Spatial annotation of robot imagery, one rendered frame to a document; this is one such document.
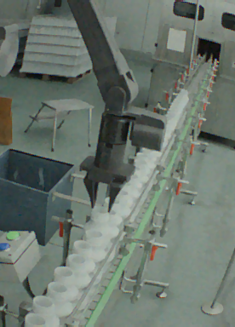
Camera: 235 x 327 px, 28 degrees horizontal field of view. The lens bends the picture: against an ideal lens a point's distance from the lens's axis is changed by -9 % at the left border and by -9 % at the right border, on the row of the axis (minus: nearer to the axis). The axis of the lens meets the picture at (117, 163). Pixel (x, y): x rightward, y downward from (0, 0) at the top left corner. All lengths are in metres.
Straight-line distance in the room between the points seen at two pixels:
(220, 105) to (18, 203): 4.37
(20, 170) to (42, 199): 0.38
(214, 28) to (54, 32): 3.08
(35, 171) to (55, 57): 5.89
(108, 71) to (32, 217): 0.91
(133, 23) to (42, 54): 4.08
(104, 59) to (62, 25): 6.83
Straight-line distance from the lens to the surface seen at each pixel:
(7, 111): 4.68
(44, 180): 2.01
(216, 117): 5.89
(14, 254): 0.99
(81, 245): 0.99
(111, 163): 0.99
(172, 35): 5.79
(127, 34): 11.55
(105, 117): 0.97
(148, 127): 0.96
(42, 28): 7.88
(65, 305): 0.84
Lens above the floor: 1.66
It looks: 21 degrees down
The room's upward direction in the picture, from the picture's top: 10 degrees clockwise
